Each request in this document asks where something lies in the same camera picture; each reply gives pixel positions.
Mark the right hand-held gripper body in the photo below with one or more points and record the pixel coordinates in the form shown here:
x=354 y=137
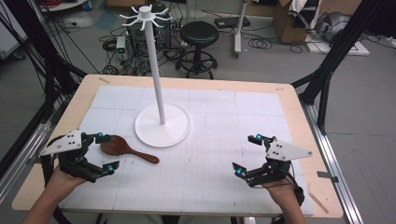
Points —
x=280 y=152

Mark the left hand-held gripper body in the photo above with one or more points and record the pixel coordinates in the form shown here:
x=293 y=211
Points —
x=70 y=146

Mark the brown wooden rice spoon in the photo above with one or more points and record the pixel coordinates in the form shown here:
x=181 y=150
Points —
x=116 y=146

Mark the white hook stand rack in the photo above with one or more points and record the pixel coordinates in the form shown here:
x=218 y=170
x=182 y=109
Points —
x=154 y=62

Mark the person's left hand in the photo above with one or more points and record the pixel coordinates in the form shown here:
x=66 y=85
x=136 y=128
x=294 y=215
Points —
x=63 y=183

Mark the person's right hand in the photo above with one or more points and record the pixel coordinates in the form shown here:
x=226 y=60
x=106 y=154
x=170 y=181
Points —
x=281 y=191

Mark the white grid mat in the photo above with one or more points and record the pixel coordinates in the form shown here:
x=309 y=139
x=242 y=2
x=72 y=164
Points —
x=202 y=186

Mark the grey tape strip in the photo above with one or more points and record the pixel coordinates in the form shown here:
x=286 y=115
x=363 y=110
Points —
x=327 y=176

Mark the thin wooden stick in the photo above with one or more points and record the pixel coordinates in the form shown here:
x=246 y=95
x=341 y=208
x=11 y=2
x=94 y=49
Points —
x=318 y=202

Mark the small silver device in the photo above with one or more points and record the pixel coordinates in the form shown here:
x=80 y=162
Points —
x=120 y=44

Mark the black computer tower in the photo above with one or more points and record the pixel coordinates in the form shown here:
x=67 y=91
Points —
x=137 y=31

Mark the brown cardboard box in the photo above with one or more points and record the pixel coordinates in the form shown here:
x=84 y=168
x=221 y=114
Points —
x=286 y=29

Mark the black flat device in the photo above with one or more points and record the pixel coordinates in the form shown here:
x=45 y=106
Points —
x=232 y=22

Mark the black round stool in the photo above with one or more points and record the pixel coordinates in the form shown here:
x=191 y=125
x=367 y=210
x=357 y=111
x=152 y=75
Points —
x=199 y=34

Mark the white flat board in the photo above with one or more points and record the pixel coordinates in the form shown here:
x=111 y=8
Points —
x=358 y=49

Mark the grey round appliance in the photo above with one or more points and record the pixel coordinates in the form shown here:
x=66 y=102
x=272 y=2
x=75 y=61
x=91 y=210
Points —
x=334 y=26

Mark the white cloth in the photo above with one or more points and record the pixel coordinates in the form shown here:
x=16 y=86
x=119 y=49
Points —
x=303 y=11

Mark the white round table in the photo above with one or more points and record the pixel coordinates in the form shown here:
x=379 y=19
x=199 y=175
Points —
x=62 y=5

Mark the aluminium rail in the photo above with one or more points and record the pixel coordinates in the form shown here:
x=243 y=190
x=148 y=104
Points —
x=18 y=158
x=330 y=161

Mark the black frame strut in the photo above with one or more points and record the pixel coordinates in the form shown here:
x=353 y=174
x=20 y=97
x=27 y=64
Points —
x=336 y=56
x=43 y=46

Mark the white stand post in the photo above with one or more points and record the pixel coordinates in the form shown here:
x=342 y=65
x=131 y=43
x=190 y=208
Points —
x=239 y=31

